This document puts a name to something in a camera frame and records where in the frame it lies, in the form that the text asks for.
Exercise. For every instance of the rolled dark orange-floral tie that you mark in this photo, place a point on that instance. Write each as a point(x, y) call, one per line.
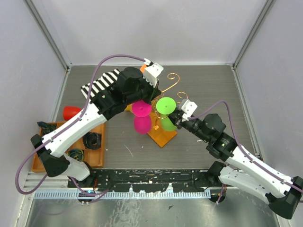
point(46, 127)

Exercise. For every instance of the wooden compartment tray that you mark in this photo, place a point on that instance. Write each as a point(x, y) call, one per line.
point(95, 158)

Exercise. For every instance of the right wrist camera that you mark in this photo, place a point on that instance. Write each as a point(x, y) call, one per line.
point(187, 108)

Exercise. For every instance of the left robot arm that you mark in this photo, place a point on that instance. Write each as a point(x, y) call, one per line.
point(107, 96)

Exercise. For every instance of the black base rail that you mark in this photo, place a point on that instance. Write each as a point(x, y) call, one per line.
point(153, 180)

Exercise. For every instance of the black white striped cloth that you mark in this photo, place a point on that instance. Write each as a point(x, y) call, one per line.
point(107, 80)

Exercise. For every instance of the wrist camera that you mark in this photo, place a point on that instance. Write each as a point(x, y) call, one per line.
point(152, 71)
point(187, 108)

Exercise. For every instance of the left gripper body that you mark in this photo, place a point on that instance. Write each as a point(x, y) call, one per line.
point(147, 91)

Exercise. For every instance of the orange plastic wine glass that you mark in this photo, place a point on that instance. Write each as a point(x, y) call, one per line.
point(142, 68)

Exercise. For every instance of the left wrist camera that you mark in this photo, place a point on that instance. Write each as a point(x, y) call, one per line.
point(152, 71)

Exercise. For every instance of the rolled blue-yellow tie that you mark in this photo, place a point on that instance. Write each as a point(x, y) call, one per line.
point(76, 153)

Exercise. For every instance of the red plastic wine glass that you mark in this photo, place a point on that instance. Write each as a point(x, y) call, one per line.
point(69, 112)

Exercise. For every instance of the magenta plastic wine glass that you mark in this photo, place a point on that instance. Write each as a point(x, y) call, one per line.
point(142, 119)

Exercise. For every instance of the yellow plastic wine glass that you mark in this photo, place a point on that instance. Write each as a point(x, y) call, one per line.
point(129, 108)

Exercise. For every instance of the white slotted cable duct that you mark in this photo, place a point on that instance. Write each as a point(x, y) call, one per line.
point(76, 194)

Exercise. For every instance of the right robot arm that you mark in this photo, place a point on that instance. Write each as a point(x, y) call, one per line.
point(236, 166)

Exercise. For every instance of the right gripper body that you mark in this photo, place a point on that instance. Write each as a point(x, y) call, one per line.
point(179, 123)

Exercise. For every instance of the green plastic wine glass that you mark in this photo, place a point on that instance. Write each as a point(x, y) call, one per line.
point(166, 106)

